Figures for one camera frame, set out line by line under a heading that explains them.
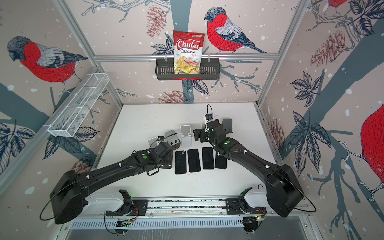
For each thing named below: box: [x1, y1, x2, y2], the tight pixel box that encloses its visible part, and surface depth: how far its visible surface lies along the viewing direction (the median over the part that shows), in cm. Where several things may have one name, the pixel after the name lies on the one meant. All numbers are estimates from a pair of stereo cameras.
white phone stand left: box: [180, 125, 192, 148], surface depth 100 cm
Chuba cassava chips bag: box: [173, 30, 205, 75], surface depth 86 cm
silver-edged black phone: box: [187, 148, 201, 173], surface depth 94 cm
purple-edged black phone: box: [174, 149, 187, 175], surface depth 90 cm
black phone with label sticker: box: [215, 151, 227, 170], surface depth 90 cm
